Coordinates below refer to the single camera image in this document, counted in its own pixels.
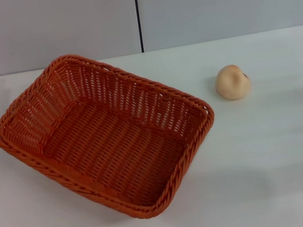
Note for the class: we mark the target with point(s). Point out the beige peach-shaped bun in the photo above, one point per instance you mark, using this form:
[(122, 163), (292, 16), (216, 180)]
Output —
[(232, 84)]

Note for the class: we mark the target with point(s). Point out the orange woven plastic basket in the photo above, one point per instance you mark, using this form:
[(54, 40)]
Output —
[(110, 142)]

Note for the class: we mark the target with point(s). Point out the black vertical wall strip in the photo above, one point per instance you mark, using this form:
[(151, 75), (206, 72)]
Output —
[(138, 15)]

